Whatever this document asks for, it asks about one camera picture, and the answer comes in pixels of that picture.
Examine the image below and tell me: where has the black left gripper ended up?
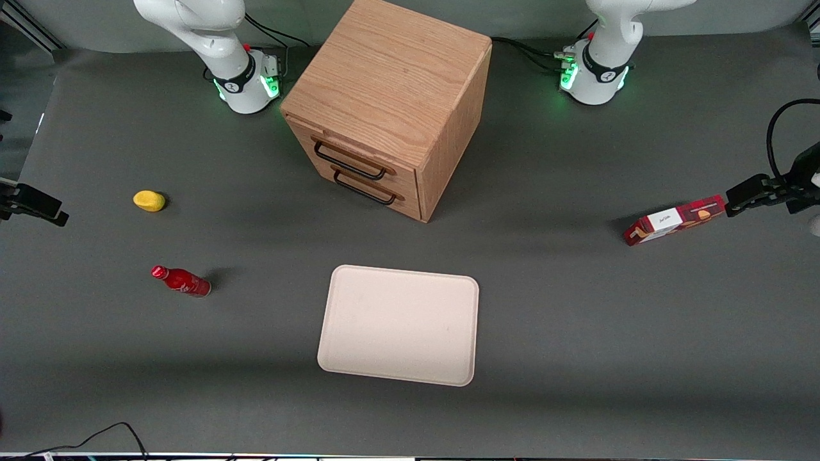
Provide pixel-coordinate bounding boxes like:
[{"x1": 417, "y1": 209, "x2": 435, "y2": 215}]
[{"x1": 726, "y1": 142, "x2": 820, "y2": 217}]

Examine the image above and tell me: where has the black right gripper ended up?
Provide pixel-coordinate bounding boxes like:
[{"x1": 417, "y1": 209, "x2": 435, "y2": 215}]
[{"x1": 0, "y1": 182, "x2": 70, "y2": 227}]

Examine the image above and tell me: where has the wooden drawer with black handle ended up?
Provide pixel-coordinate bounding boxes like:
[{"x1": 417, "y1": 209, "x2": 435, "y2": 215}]
[
  {"x1": 285, "y1": 115, "x2": 418, "y2": 194},
  {"x1": 301, "y1": 150, "x2": 422, "y2": 222}
]

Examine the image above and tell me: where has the wooden drawer cabinet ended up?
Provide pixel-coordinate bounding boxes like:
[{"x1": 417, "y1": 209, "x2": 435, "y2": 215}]
[{"x1": 280, "y1": 0, "x2": 493, "y2": 223}]

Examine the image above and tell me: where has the red snack box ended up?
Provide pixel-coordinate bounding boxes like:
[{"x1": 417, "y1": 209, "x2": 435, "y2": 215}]
[{"x1": 623, "y1": 195, "x2": 727, "y2": 247}]

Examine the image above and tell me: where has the yellow lemon toy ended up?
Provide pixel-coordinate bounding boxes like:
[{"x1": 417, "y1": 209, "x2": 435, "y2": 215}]
[{"x1": 133, "y1": 190, "x2": 166, "y2": 213}]

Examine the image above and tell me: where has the red soda bottle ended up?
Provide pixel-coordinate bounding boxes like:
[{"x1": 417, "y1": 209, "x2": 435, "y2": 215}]
[{"x1": 151, "y1": 265, "x2": 212, "y2": 298}]

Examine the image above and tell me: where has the cream rectangular tray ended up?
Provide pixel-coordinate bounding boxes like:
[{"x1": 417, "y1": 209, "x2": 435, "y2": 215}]
[{"x1": 317, "y1": 264, "x2": 480, "y2": 387}]

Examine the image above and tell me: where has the black cable loop at gripper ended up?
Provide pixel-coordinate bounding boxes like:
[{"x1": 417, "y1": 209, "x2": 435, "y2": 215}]
[{"x1": 766, "y1": 99, "x2": 820, "y2": 183}]

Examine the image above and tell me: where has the aluminium frame rail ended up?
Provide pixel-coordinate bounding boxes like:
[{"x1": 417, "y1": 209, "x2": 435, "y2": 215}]
[{"x1": 0, "y1": 0, "x2": 66, "y2": 53}]

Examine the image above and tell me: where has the black floor cable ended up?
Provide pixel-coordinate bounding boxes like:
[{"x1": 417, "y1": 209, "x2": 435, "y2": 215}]
[{"x1": 19, "y1": 422, "x2": 149, "y2": 461}]

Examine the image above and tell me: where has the black left arm base cable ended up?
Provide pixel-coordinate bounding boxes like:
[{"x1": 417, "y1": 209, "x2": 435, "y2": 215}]
[{"x1": 491, "y1": 36, "x2": 577, "y2": 75}]

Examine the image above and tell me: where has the black arm base cable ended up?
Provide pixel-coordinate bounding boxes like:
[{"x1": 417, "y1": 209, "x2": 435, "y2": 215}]
[
  {"x1": 245, "y1": 10, "x2": 309, "y2": 47},
  {"x1": 491, "y1": 36, "x2": 577, "y2": 75}
]

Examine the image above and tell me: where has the black right arm base cable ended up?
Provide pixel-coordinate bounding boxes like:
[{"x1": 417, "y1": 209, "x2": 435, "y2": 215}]
[{"x1": 245, "y1": 10, "x2": 309, "y2": 47}]

